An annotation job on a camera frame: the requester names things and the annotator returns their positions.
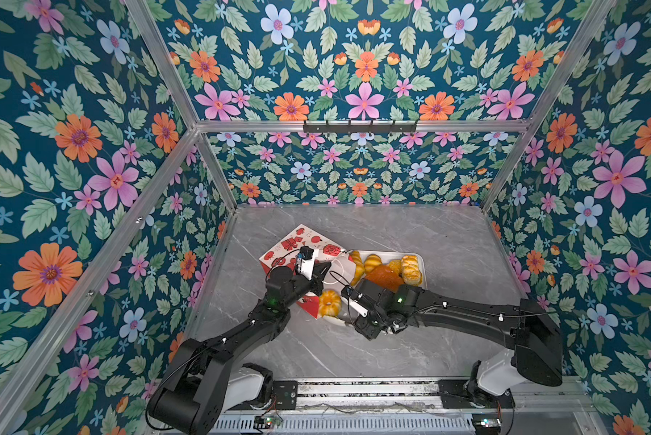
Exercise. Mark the yellow pumpkin shaped bread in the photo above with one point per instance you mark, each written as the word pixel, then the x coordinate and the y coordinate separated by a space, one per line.
pixel 329 304

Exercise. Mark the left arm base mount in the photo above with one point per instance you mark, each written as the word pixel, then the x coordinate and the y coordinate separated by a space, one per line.
pixel 281 395

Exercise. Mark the white plastic tray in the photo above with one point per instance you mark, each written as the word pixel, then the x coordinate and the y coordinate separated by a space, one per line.
pixel 344 318

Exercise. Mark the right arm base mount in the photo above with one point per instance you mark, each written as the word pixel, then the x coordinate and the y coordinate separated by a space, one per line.
pixel 457 394

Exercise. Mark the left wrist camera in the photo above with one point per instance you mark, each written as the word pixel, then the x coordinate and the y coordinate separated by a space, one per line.
pixel 305 262

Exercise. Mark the pale striped bread loaf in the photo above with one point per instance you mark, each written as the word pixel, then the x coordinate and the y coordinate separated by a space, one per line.
pixel 411 271

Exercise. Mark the large orange ring bread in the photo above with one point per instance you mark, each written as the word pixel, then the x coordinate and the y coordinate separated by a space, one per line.
pixel 396 266

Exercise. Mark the red white paper bag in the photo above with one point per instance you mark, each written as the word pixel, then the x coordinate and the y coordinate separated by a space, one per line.
pixel 285 251

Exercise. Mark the yellow striped croissant bread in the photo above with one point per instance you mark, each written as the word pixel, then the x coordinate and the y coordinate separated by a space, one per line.
pixel 355 257

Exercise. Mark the black hook rail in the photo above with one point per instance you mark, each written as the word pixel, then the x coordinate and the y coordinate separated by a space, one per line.
pixel 347 127

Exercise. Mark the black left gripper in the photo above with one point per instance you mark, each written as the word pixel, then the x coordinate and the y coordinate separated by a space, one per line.
pixel 316 280

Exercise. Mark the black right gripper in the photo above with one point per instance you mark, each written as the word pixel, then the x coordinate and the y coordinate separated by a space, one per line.
pixel 363 330

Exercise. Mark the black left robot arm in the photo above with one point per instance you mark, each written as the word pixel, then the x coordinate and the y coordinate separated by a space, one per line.
pixel 192 394

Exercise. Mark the orange brown croissant bread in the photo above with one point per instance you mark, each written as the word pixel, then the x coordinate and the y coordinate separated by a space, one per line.
pixel 386 278

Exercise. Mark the striped yellow bread roll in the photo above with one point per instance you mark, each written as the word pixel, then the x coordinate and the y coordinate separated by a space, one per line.
pixel 372 262

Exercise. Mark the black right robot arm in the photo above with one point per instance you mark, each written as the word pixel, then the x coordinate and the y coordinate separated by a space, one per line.
pixel 532 342

